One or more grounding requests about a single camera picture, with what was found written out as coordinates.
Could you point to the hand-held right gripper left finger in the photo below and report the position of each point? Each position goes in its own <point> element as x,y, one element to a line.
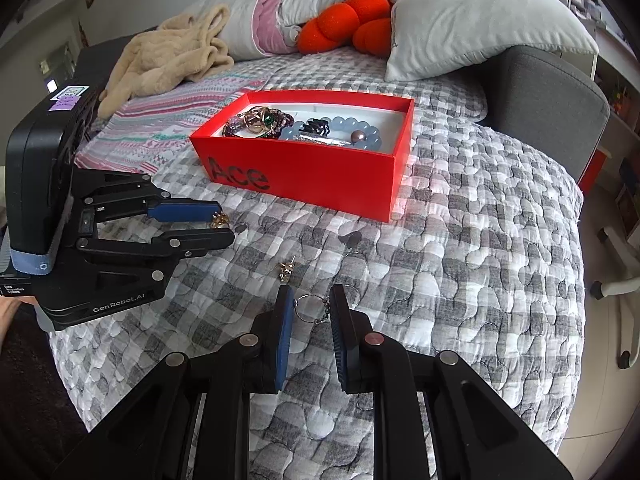
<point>285,340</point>

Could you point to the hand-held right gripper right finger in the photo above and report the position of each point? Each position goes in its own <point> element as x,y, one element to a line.
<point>342,345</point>

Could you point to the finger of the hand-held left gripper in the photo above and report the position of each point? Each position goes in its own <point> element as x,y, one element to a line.
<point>200,241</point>
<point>185,211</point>

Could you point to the gold earring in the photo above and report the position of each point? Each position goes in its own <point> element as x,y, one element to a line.
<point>220,220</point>
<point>286,271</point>

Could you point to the red cardboard box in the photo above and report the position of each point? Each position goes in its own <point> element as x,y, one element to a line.
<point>310,180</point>

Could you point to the silver hair clip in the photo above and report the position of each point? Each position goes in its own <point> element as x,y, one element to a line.
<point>325,141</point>

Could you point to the dark blue bead ornament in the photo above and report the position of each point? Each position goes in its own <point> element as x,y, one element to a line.
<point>317,125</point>

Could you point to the purple pearl pendant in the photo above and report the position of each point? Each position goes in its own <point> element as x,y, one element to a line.
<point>357,135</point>

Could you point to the pink striped blanket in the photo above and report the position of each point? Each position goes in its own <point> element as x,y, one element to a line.
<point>150,135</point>

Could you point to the beige plush garment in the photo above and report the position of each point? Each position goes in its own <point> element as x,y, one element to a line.
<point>150,65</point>

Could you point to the white pillow with pink trim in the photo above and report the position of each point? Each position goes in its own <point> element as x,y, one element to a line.
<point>270,15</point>

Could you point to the orange knot cushion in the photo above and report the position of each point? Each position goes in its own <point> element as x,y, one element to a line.
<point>335,22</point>

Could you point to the white office chair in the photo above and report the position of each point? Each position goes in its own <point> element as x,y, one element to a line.
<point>615,287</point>

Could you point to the red storage box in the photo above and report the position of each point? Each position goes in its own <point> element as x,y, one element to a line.
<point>595,170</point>

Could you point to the grey sofa armrest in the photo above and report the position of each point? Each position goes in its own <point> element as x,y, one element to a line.
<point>550,100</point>

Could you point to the grey printed pillow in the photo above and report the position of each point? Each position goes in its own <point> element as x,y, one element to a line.
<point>475,25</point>

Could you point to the white wall shelf unit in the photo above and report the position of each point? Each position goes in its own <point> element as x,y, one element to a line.
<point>615,60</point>

